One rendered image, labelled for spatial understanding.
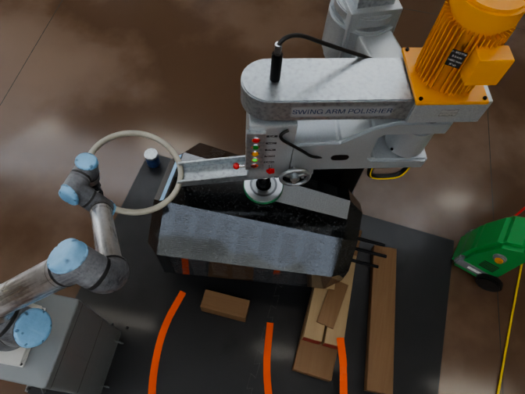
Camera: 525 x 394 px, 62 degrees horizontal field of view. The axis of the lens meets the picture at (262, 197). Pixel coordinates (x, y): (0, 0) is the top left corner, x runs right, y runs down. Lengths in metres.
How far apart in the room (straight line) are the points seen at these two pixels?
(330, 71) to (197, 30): 2.73
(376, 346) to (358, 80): 1.80
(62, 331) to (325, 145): 1.46
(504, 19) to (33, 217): 3.08
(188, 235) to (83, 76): 2.15
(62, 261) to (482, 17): 1.46
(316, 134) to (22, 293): 1.28
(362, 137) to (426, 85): 0.33
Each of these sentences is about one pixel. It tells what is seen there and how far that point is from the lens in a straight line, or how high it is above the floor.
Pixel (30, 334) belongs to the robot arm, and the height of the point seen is 1.16.
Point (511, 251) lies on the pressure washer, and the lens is 3.08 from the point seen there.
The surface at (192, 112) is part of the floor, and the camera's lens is 3.77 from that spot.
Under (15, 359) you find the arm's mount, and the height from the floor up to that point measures 0.92.
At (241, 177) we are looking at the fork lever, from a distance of 2.23.
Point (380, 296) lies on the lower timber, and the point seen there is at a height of 0.09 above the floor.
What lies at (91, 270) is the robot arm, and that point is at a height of 1.64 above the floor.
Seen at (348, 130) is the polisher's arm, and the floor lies 1.41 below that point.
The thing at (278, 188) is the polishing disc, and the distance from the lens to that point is 2.43.
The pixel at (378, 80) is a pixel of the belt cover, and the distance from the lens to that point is 1.82.
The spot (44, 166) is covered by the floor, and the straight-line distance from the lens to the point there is 3.75.
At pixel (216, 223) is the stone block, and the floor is 0.75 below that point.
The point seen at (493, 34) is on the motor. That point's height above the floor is 1.98.
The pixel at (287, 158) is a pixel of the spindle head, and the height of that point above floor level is 1.28.
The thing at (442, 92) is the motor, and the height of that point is 1.70.
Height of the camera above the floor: 2.96
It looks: 63 degrees down
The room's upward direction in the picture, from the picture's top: 6 degrees clockwise
